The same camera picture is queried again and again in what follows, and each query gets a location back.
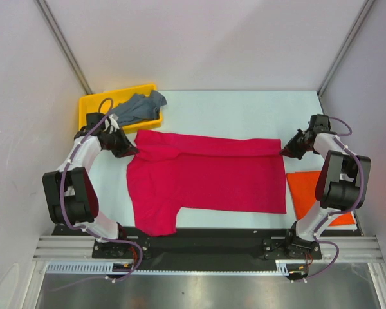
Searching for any pink t-shirt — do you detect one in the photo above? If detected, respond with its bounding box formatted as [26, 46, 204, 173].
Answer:
[127, 130, 286, 236]

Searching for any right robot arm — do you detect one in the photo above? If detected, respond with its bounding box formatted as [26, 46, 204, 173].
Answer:
[279, 114, 371, 259]

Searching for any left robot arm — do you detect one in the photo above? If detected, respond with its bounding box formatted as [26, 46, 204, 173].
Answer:
[42, 113, 138, 258]

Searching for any folded orange t-shirt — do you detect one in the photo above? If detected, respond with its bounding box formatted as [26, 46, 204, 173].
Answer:
[286, 170, 356, 227]

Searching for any yellow plastic bin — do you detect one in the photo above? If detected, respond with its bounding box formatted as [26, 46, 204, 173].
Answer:
[78, 84, 163, 134]

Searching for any grey t-shirt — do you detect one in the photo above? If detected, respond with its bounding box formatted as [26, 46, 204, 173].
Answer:
[111, 90, 167, 126]

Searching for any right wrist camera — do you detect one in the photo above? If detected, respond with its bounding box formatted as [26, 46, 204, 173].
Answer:
[309, 114, 331, 131]

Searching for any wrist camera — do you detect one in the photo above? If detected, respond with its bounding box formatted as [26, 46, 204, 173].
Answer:
[85, 113, 120, 134]
[309, 114, 331, 131]

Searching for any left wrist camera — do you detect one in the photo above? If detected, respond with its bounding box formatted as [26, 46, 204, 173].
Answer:
[85, 113, 120, 134]

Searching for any aluminium frame rail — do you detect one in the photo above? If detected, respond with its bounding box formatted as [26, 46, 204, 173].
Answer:
[33, 236, 384, 263]

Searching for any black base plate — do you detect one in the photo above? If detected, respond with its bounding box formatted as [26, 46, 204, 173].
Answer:
[92, 227, 322, 272]

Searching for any grey slotted cable duct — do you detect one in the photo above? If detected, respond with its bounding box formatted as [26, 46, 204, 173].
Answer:
[46, 261, 289, 276]

